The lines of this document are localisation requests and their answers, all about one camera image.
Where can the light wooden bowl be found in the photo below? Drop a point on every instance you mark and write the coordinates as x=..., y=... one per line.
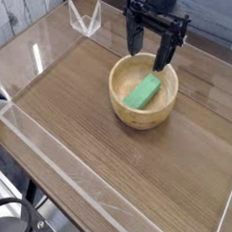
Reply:
x=125, y=76

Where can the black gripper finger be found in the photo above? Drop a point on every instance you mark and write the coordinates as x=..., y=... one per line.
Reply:
x=134, y=34
x=165, y=52

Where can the clear acrylic corner bracket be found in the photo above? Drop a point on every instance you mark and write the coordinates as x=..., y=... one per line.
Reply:
x=85, y=25

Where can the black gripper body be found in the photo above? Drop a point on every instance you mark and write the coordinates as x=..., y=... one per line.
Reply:
x=158, y=16

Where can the black metal table leg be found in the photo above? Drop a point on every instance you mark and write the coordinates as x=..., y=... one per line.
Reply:
x=31, y=192

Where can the green rectangular block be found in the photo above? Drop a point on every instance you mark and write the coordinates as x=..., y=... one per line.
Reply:
x=139, y=97

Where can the clear acrylic front wall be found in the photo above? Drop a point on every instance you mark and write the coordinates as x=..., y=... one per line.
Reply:
x=94, y=153

